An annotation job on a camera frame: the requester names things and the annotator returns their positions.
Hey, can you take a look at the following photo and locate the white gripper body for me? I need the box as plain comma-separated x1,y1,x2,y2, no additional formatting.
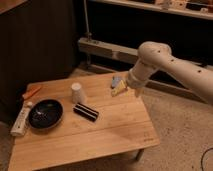
126,72,145,89

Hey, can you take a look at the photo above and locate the white paper cup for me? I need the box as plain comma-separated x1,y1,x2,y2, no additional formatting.
71,82,86,103

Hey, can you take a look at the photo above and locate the wooden low table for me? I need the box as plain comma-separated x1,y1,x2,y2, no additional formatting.
8,74,160,171

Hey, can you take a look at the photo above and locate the black striped block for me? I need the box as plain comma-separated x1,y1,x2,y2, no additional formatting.
73,103,99,122

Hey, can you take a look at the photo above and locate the small blue object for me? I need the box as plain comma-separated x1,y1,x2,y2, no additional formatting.
111,76,122,88

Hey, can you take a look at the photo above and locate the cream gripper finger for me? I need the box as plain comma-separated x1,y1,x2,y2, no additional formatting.
111,80,128,97
135,88,142,98

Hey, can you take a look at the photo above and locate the orange marker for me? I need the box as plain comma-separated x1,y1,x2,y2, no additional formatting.
22,86,42,100

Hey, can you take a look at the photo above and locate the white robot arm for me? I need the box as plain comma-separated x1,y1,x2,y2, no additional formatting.
111,41,213,106

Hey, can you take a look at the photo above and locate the wooden shelf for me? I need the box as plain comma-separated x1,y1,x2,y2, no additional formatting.
90,0,213,21

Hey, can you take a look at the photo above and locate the black bowl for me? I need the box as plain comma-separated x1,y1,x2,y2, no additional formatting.
28,99,63,129

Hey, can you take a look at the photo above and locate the vertical metal pole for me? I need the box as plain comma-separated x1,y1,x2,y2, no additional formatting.
83,0,92,41

